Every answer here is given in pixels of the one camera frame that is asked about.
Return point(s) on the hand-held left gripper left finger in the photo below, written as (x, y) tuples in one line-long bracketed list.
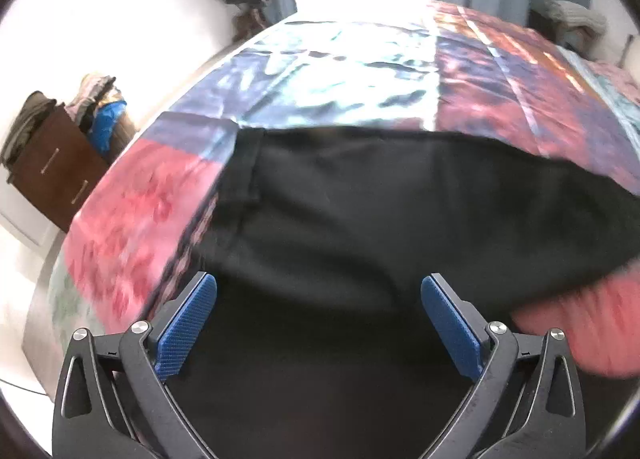
[(187, 324)]

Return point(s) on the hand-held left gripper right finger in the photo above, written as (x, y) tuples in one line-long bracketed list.
[(450, 324)]

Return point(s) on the black pants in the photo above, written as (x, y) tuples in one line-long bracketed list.
[(350, 214)]

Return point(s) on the brown wooden dresser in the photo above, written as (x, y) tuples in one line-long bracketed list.
[(55, 174)]

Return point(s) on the blue plastic bag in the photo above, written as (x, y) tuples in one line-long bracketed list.
[(107, 124)]

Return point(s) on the mixed folded clothes pile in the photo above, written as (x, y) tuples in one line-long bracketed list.
[(92, 94)]

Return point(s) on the grey folded clothes pile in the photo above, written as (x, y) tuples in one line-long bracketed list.
[(30, 119)]

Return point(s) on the colourful patchwork blanket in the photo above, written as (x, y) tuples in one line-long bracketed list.
[(350, 74)]

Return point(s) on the grey folded blanket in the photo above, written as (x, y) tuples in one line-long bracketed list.
[(575, 21)]

